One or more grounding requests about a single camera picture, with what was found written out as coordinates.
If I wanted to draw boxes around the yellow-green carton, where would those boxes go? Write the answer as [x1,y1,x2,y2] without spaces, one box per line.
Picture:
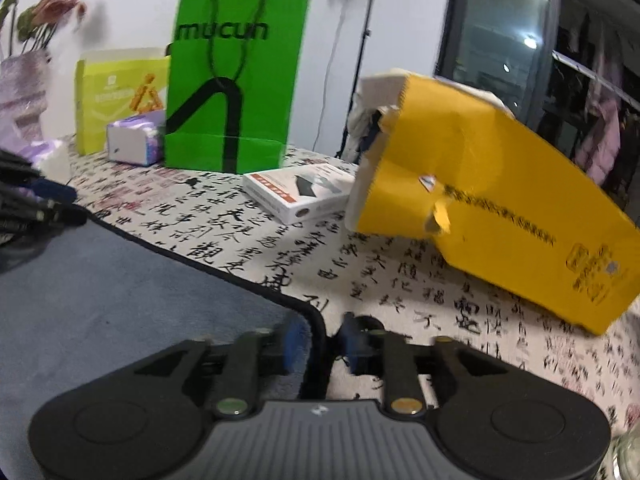
[75,47,172,157]

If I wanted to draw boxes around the pale purple vase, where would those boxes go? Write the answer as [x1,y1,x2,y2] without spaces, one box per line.
[0,51,55,163]

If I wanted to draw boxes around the pink artificial flowers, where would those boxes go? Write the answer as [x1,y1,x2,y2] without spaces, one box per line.
[0,0,138,58]

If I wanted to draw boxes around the hanging pink clothes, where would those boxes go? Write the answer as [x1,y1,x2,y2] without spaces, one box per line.
[570,10,640,187]

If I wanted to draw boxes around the dark framed window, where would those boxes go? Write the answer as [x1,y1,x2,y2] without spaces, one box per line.
[434,0,640,201]

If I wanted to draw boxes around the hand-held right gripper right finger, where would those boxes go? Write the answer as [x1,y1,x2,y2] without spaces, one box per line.
[339,313,512,417]

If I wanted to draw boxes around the grey-blue towel with black edge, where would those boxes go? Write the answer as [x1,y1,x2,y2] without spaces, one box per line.
[0,214,328,463]

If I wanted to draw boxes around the green paper bag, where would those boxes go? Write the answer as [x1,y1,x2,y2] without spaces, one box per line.
[164,0,309,175]

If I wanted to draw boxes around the white cable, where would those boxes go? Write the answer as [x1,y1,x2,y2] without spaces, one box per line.
[314,7,347,152]

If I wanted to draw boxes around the small white product box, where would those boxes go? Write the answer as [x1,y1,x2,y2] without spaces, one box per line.
[243,162,357,226]

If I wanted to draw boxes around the calligraphy printed tablecloth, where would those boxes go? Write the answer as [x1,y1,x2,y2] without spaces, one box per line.
[30,132,640,441]

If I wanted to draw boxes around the white and purple tissue pack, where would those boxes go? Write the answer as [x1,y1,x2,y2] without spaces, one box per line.
[20,137,72,187]

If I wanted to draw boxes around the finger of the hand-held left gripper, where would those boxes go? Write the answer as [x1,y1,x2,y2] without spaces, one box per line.
[0,191,89,235]
[0,149,79,202]

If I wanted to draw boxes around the clear glass jar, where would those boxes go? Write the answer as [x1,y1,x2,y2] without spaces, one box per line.
[609,434,640,480]

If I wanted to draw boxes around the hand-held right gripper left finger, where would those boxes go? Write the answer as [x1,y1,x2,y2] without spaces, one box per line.
[132,319,309,419]

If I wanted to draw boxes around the black light stand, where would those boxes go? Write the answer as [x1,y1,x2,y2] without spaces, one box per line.
[334,0,397,162]

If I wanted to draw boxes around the yellow paper bag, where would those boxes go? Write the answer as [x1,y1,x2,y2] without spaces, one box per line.
[345,74,640,336]

